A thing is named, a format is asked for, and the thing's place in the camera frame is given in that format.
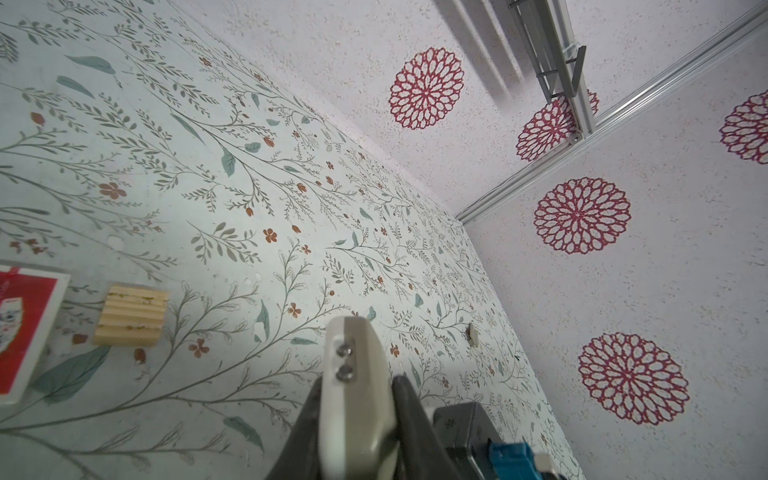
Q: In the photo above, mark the beige remote control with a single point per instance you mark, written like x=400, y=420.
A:
x=357, y=436

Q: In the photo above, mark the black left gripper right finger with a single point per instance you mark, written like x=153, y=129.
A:
x=420, y=455

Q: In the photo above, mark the dark metal wall shelf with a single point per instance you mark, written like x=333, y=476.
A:
x=556, y=57

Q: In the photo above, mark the small wooden block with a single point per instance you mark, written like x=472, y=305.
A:
x=131, y=316

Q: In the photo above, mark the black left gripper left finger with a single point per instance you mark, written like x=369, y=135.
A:
x=299, y=459

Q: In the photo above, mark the red card box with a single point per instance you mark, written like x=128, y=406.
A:
x=30, y=301

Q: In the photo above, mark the beige battery cover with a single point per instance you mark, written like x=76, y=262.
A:
x=472, y=336

